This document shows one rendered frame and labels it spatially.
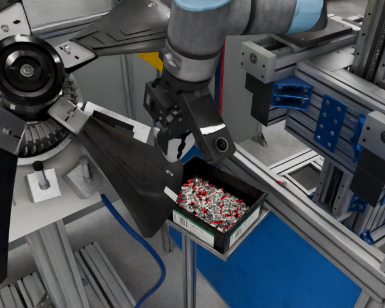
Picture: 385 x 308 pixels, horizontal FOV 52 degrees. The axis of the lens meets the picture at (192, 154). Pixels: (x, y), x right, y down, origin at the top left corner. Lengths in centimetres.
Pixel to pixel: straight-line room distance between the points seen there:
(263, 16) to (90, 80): 121
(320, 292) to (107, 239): 118
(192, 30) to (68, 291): 99
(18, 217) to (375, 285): 76
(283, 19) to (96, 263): 146
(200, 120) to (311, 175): 151
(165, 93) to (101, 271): 126
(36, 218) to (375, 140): 81
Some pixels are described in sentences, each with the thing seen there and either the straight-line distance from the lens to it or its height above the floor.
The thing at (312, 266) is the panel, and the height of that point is 70.
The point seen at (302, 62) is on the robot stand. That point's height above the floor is 95.
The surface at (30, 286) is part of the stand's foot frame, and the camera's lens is 182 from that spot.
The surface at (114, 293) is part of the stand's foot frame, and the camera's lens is 171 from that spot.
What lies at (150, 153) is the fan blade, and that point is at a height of 101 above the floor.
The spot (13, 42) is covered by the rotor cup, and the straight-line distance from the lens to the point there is 71.
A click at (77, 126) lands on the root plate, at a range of 74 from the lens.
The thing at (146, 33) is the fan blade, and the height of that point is 121.
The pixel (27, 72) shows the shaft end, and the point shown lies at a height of 122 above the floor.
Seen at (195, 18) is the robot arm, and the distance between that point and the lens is 48.
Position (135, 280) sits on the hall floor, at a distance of 182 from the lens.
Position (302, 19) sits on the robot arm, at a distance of 54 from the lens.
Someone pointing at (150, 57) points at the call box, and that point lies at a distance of 119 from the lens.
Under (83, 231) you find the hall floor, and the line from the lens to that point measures 204.
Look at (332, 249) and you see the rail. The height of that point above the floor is 82.
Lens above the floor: 152
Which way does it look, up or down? 39 degrees down
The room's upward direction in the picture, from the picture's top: straight up
